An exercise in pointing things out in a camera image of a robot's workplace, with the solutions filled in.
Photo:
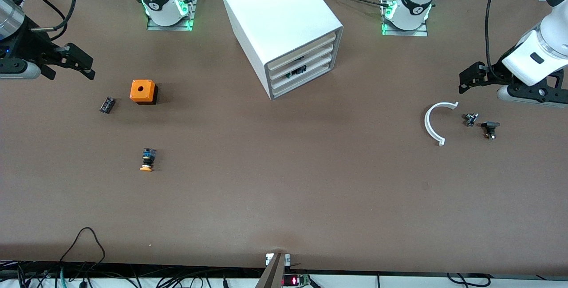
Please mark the small black plastic part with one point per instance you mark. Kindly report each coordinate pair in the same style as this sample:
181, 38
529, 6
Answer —
490, 128

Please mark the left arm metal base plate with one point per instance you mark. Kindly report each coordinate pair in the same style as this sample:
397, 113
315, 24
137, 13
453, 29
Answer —
419, 33

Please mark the small device with red display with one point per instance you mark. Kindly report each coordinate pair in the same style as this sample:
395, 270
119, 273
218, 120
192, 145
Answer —
295, 280

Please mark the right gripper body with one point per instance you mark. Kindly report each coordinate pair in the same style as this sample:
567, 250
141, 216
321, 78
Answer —
27, 45

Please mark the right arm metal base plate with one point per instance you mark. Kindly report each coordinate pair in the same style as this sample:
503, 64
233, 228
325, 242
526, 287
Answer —
171, 26

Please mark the small black contact block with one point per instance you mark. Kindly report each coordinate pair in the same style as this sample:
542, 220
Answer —
107, 104

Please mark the brown camera mount post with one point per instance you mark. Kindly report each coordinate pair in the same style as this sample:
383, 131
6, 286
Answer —
273, 274

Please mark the white curved plastic arc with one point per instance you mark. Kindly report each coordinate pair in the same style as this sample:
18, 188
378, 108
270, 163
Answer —
428, 124

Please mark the orange button enclosure box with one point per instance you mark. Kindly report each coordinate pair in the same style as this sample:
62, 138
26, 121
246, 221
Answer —
142, 90

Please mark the yellow mushroom push button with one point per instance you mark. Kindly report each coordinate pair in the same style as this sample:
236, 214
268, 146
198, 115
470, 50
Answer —
147, 159

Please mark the small grey metal part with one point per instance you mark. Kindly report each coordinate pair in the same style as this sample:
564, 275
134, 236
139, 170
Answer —
470, 119

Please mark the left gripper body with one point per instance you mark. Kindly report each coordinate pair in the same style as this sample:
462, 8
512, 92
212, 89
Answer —
491, 74

